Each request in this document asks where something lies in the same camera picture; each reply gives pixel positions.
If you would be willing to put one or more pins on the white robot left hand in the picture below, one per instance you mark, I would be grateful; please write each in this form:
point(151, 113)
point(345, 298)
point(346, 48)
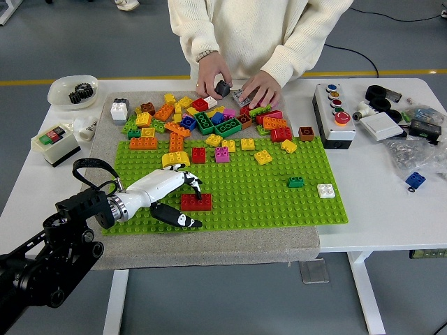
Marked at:
point(157, 188)

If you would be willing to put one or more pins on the dark grey brick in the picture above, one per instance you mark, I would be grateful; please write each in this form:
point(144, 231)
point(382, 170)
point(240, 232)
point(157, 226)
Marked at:
point(223, 89)

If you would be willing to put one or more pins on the black metal gears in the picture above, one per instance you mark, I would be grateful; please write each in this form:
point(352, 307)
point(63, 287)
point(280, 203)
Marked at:
point(81, 94)

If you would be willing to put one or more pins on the white shoe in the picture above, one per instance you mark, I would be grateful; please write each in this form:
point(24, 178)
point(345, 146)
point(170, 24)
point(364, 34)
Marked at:
point(127, 4)

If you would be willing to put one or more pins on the person's right forearm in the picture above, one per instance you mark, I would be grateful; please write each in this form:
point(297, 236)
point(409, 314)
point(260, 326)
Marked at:
point(195, 38)

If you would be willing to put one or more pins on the white pushbutton control box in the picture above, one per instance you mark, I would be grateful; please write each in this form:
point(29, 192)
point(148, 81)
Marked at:
point(338, 133)

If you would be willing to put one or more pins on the clear bag blue parts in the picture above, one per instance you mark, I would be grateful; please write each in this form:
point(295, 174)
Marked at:
point(425, 113)

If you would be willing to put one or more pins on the black power adapter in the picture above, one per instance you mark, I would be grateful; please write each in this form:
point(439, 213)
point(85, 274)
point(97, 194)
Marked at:
point(425, 129)

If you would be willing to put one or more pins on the white printed tube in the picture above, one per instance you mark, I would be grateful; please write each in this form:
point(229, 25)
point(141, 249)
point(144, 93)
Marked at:
point(88, 132)

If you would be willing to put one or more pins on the green plastic connector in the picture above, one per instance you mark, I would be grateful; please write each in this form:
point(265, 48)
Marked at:
point(406, 117)

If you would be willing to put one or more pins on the white cylinder metal tip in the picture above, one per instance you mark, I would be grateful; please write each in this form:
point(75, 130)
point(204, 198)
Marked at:
point(364, 112)

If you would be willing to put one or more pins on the orange two-by-four brick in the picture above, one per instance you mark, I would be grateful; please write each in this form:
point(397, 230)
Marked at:
point(176, 142)
point(275, 124)
point(143, 144)
point(164, 112)

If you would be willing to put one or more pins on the magenta square brick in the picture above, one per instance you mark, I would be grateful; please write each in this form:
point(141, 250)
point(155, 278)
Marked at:
point(222, 155)

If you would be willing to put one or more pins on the green hollow brick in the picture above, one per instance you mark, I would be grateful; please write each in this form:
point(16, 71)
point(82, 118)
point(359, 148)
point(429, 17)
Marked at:
point(229, 133)
point(207, 130)

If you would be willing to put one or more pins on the white plastic bowl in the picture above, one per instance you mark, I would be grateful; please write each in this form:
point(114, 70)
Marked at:
point(58, 93)

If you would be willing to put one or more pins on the pink brick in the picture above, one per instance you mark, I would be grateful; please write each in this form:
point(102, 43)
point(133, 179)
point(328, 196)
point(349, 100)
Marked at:
point(229, 113)

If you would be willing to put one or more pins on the black rubber tire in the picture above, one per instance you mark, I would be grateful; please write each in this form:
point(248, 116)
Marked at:
point(372, 105)
point(400, 116)
point(368, 93)

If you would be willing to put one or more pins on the clear bag of screws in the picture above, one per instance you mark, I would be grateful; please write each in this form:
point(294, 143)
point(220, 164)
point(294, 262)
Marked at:
point(406, 154)

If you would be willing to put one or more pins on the white furniture frame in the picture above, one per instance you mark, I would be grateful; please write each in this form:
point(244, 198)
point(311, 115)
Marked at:
point(7, 14)

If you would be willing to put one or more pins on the small clear-lidded black box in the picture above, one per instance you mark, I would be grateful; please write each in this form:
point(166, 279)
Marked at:
point(395, 96)

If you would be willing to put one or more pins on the white square brick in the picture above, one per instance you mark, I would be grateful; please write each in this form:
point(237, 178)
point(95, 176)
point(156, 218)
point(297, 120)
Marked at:
point(326, 192)
point(212, 102)

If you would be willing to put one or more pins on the grey metal floor plate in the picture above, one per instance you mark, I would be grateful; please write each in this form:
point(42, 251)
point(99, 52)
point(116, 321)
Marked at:
point(315, 273)

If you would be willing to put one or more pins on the person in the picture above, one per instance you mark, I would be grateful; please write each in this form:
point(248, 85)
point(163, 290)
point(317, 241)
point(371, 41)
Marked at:
point(251, 31)

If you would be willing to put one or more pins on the yellow square brick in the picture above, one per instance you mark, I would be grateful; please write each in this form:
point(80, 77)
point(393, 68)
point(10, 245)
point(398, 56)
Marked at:
point(289, 147)
point(248, 144)
point(143, 120)
point(263, 157)
point(148, 133)
point(229, 146)
point(213, 140)

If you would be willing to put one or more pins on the person's left forearm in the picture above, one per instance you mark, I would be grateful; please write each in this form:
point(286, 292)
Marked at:
point(300, 49)

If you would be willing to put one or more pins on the person's left hand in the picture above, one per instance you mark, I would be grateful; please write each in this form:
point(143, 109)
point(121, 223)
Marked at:
point(262, 89)

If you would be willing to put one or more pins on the grey-brown fabric mat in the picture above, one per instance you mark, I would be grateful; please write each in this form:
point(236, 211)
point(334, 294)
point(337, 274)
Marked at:
point(196, 250)

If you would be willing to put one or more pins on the orange long curved brick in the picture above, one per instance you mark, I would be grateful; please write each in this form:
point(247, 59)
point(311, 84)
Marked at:
point(177, 129)

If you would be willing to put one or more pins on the white flat wall switch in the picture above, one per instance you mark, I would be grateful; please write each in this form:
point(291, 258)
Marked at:
point(381, 127)

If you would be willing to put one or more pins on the lime green long brick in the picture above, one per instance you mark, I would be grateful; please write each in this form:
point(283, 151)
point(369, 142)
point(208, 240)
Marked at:
point(261, 111)

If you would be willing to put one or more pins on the person's right hand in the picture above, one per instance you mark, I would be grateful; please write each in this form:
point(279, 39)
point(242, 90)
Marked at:
point(213, 68)

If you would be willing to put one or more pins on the blue square brick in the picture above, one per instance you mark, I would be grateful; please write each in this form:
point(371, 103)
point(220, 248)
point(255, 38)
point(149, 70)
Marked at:
point(188, 124)
point(416, 179)
point(217, 118)

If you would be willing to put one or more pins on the glossy red brick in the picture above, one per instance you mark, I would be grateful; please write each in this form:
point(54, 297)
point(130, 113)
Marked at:
point(281, 135)

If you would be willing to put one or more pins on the green studded baseplate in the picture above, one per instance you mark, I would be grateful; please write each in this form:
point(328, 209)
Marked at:
point(245, 210)

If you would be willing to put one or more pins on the brown hollow brick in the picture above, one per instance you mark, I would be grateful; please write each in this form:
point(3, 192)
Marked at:
point(244, 122)

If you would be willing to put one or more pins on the long red sloped brick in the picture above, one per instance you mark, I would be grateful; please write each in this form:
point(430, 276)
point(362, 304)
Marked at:
point(270, 118)

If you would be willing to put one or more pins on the red square brick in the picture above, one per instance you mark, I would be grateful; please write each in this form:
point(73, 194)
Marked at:
point(198, 155)
point(200, 104)
point(246, 112)

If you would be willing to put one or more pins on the small yellow brick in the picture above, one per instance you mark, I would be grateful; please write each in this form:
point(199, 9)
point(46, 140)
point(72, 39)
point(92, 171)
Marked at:
point(178, 108)
point(192, 112)
point(185, 103)
point(170, 99)

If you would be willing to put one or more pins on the small dark green brick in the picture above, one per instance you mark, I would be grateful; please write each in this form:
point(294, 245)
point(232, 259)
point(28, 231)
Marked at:
point(296, 182)
point(134, 134)

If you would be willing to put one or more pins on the white table leg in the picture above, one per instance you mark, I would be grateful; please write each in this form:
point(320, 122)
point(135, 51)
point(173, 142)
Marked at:
point(369, 301)
point(115, 304)

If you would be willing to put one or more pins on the white and grey brick stack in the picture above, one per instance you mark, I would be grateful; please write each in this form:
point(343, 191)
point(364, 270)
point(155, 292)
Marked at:
point(119, 112)

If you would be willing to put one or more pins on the brown square brick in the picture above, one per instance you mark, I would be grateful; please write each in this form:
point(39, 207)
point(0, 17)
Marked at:
point(306, 134)
point(148, 109)

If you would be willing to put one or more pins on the white red-green switch box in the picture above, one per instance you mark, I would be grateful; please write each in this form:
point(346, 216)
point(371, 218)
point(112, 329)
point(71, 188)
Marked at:
point(57, 153)

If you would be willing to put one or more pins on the yellow arched brick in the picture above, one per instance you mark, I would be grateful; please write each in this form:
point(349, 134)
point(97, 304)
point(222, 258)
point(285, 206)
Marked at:
point(175, 158)

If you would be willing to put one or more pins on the small metal bolt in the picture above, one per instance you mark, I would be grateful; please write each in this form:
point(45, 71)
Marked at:
point(410, 102)

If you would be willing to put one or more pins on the red two-by-four brick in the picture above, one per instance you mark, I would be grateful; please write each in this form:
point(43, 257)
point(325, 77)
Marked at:
point(190, 204)

